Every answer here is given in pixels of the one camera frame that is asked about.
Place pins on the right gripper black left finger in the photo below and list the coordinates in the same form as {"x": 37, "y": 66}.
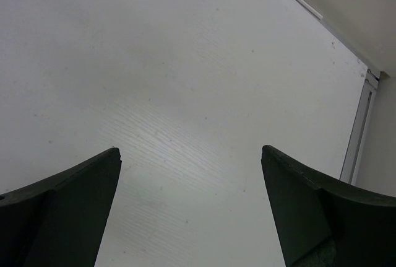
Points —
{"x": 60, "y": 220}

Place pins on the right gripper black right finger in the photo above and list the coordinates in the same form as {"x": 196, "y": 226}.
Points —
{"x": 322, "y": 221}

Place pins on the aluminium rail right edge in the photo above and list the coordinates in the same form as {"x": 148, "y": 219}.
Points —
{"x": 359, "y": 131}

